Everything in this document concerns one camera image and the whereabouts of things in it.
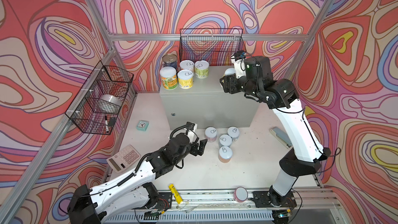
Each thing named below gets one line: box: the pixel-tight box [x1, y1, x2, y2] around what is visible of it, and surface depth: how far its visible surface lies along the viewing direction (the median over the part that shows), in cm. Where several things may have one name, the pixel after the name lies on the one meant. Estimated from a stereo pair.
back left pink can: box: [204, 126, 218, 143], surface depth 93 cm
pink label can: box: [179, 59, 195, 72], surface depth 78 cm
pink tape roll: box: [233, 186, 249, 203], surface depth 72 cm
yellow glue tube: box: [168, 183, 183, 205], surface depth 76 cm
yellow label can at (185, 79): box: [177, 68, 194, 90], surface depth 74 cm
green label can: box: [194, 60, 210, 79], surface depth 79 cm
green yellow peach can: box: [159, 65, 178, 91], surface depth 72 cm
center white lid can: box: [218, 133, 233, 149], surface depth 90 cm
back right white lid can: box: [226, 126, 240, 143], surface depth 93 cm
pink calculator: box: [106, 144, 141, 174], surface depth 87 cm
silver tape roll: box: [100, 94, 123, 113], surface depth 74 cm
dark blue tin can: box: [162, 53, 178, 69], surface depth 74 cm
